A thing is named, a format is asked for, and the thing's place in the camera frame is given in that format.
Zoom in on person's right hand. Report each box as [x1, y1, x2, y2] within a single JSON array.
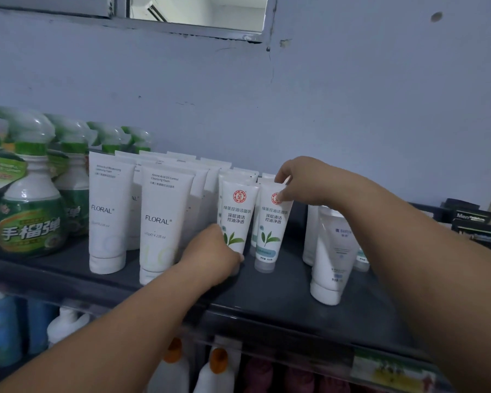
[[274, 156, 374, 214]]

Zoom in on person's left hand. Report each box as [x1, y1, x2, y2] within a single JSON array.
[[179, 224, 246, 296]]

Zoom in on dark grey shelf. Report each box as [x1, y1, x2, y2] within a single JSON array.
[[0, 200, 491, 393]]

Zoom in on row of green-leaf tubes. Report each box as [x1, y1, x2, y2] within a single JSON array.
[[217, 166, 279, 258]]

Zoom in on seaweed print white tube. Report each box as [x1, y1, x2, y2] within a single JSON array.
[[354, 247, 371, 273]]

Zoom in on rows of plain white tubes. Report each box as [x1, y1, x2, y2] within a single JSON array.
[[88, 150, 234, 285]]

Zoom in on person's right forearm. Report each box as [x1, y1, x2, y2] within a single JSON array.
[[343, 183, 491, 393]]

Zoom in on person's left forearm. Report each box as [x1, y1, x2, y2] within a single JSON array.
[[0, 261, 213, 393]]

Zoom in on white cleaner bottle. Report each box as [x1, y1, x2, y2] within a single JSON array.
[[47, 306, 91, 348]]

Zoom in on green yellow price tag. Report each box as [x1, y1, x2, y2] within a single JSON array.
[[350, 347, 439, 393]]

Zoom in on white air conditioner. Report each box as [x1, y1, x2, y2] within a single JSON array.
[[130, 0, 169, 23]]

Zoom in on grey framed window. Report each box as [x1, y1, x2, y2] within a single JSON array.
[[0, 0, 277, 42]]

